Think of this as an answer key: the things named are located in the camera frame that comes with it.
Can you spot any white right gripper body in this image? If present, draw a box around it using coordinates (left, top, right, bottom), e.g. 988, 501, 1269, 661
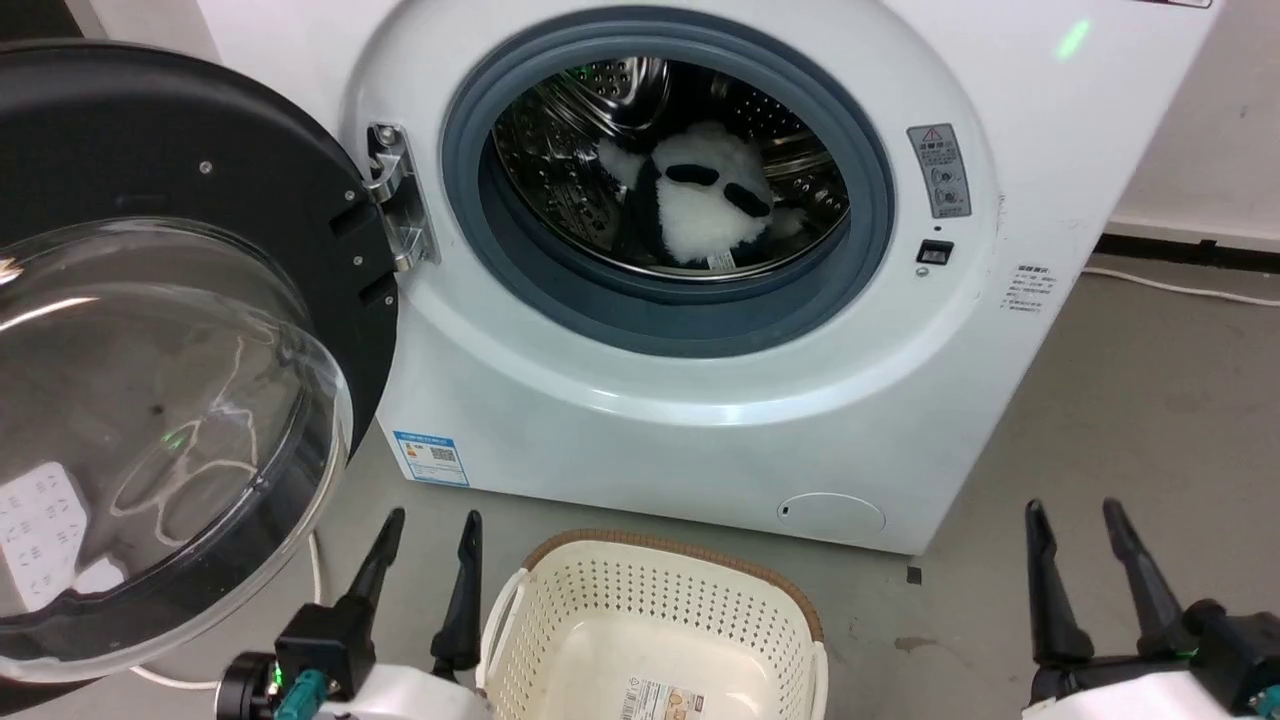
1022, 655, 1259, 720

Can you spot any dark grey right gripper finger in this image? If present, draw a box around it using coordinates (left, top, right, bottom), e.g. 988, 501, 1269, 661
1103, 497, 1192, 660
1024, 498, 1097, 667

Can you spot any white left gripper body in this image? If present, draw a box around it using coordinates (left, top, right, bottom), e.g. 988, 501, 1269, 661
320, 662, 493, 720

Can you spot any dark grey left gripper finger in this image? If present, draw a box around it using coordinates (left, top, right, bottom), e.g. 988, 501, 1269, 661
348, 507, 407, 613
431, 510, 484, 674

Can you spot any cream plastic laundry basket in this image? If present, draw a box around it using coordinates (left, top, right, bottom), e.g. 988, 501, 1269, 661
475, 530, 829, 720

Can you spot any printed basket label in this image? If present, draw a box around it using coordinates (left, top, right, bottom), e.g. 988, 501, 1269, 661
620, 677, 706, 720

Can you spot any white front-load washing machine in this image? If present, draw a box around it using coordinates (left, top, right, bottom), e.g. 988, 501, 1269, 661
195, 0, 1226, 556

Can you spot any black white panda plush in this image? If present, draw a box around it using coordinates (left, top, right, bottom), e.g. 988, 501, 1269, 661
597, 120, 806, 271

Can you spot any blue energy label sticker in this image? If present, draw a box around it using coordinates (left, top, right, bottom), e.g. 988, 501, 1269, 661
392, 430, 471, 488

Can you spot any round drain filter cover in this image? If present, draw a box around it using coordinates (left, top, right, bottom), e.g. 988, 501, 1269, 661
777, 492, 887, 541

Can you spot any small text sticker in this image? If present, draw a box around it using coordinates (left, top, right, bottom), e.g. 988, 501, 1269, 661
1000, 262, 1053, 313

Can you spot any black baseboard strip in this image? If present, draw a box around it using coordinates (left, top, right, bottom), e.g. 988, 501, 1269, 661
1095, 232, 1280, 273

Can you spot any grey rubber door gasket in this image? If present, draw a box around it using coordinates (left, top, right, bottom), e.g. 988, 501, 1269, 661
440, 18, 896, 359

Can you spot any white door glass sticker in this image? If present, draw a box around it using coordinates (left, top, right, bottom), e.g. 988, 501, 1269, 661
0, 460, 93, 613

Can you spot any chrome door hinge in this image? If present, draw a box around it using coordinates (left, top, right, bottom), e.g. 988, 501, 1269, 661
365, 122, 441, 273

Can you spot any grey warning sticker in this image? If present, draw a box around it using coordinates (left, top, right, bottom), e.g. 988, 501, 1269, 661
907, 124, 973, 219

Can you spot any steel washer drum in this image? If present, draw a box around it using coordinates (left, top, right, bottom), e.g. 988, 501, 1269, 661
490, 57, 851, 281

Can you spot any black glass washer door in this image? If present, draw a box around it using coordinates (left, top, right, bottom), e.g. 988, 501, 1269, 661
0, 40, 401, 683

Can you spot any white floor cable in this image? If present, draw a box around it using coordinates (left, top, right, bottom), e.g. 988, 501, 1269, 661
1080, 265, 1280, 308

